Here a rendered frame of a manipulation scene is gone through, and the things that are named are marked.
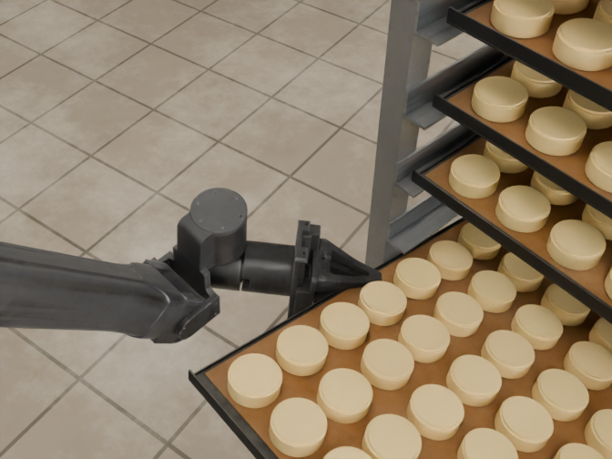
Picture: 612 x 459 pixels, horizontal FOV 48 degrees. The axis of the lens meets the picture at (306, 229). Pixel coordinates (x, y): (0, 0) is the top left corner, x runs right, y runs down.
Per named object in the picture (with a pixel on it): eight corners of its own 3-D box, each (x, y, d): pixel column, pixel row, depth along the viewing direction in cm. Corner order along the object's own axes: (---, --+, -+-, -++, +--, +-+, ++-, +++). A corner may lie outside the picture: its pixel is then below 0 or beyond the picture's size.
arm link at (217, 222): (128, 293, 76) (180, 344, 73) (114, 232, 66) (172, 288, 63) (211, 232, 81) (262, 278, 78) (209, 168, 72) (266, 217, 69)
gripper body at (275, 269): (306, 282, 83) (244, 276, 83) (315, 219, 76) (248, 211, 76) (302, 324, 78) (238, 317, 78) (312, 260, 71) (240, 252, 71)
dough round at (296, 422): (330, 454, 60) (333, 442, 59) (274, 462, 59) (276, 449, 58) (317, 405, 64) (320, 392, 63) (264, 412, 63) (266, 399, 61)
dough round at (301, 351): (331, 346, 69) (334, 333, 68) (316, 384, 66) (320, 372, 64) (285, 330, 70) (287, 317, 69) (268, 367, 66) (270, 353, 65)
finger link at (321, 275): (373, 286, 83) (296, 277, 83) (384, 242, 78) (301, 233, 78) (374, 330, 78) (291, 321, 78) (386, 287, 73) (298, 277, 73)
